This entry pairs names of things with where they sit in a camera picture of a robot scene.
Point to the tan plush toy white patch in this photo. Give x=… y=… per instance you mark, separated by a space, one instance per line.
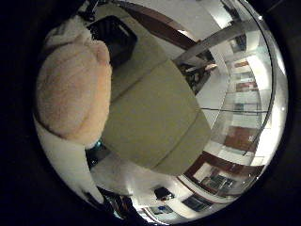
x=73 y=91

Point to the black plastic crate container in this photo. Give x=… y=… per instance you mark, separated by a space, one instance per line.
x=114 y=39

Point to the small black box on floor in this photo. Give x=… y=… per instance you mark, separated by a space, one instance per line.
x=163 y=193

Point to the wood framed glass cabinet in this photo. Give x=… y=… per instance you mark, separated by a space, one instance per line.
x=222 y=172

